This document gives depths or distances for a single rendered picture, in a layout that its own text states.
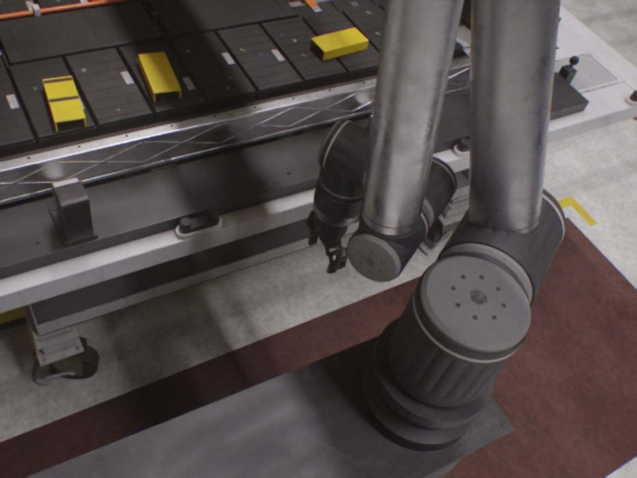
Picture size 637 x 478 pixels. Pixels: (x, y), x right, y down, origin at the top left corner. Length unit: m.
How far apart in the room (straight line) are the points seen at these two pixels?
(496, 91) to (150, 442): 0.87
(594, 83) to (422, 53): 1.75
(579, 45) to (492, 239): 1.64
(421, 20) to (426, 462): 0.84
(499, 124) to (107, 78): 1.04
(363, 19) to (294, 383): 1.23
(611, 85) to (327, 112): 1.17
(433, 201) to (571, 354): 1.71
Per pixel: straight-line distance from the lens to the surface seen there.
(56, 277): 1.59
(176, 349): 2.43
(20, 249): 1.60
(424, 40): 0.91
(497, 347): 1.10
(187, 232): 1.63
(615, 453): 2.74
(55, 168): 1.64
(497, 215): 1.27
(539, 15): 1.09
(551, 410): 2.69
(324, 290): 2.64
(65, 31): 1.97
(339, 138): 1.30
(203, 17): 2.05
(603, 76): 2.70
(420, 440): 1.34
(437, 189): 1.26
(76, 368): 2.30
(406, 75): 0.94
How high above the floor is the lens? 2.11
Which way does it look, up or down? 50 degrees down
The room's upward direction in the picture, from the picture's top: 14 degrees clockwise
